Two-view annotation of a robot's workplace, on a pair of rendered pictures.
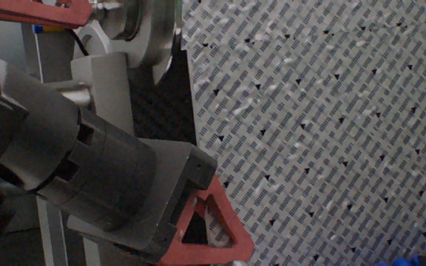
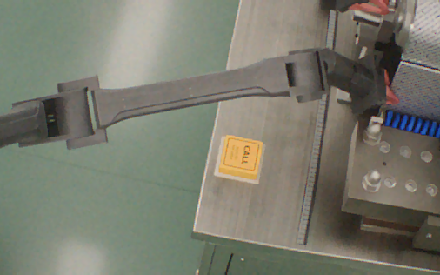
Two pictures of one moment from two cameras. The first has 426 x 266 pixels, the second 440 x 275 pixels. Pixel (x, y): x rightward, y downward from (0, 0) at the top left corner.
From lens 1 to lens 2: 1.53 m
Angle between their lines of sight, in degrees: 60
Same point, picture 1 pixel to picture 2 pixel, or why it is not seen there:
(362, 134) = not seen: outside the picture
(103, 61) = (387, 23)
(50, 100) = (343, 76)
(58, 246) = not seen: outside the picture
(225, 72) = (410, 70)
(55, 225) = not seen: outside the picture
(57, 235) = not seen: outside the picture
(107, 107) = (383, 31)
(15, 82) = (333, 72)
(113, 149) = (356, 88)
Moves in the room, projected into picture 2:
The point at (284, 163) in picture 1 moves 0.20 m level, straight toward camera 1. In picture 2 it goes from (419, 92) to (364, 168)
